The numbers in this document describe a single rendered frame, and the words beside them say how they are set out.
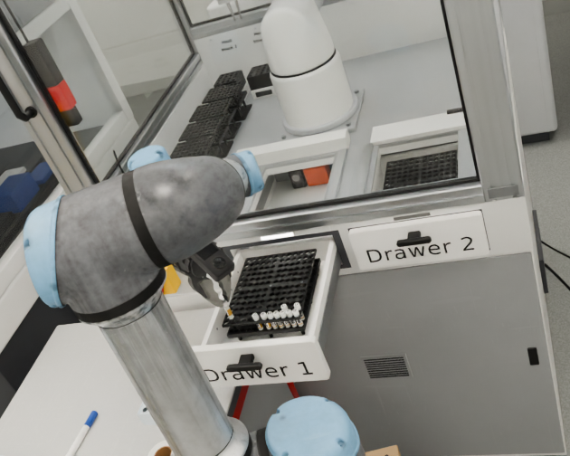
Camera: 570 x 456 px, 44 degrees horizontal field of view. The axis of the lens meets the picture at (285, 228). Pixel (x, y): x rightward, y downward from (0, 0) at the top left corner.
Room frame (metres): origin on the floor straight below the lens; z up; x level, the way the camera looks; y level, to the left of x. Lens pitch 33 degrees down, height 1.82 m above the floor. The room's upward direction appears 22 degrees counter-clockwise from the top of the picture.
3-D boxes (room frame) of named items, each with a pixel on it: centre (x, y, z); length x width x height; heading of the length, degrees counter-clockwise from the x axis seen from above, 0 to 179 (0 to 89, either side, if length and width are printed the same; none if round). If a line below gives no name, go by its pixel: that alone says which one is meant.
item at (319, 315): (1.24, 0.07, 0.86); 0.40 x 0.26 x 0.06; 156
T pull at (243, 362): (1.03, 0.17, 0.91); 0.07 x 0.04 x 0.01; 66
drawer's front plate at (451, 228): (1.21, -0.26, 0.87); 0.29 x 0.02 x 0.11; 66
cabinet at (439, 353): (1.76, -0.21, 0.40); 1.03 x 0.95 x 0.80; 66
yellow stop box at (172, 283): (1.46, 0.34, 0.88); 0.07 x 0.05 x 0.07; 66
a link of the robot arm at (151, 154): (1.15, 0.18, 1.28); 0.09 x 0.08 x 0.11; 177
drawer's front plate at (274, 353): (1.05, 0.16, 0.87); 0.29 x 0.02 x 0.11; 66
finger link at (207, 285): (1.15, 0.20, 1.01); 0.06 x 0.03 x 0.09; 32
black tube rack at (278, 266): (1.23, 0.08, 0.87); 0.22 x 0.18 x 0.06; 156
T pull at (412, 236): (1.19, -0.25, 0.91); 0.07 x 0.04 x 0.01; 66
